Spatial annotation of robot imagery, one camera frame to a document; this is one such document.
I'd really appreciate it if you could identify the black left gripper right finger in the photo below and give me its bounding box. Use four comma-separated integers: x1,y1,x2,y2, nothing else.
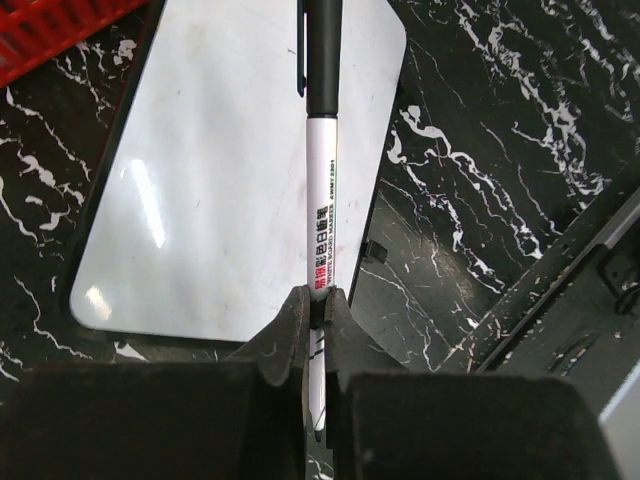
325,290,600,479

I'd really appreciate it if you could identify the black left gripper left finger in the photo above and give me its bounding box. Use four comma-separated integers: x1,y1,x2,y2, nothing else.
1,286,310,479

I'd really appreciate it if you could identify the small white whiteboard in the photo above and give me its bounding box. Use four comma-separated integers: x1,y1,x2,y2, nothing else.
59,0,407,346

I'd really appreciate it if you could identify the white whiteboard marker pen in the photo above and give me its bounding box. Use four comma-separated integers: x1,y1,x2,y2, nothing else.
297,1,343,440

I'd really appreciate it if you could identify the red plastic shopping basket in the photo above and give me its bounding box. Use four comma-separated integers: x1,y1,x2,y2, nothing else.
0,0,145,87

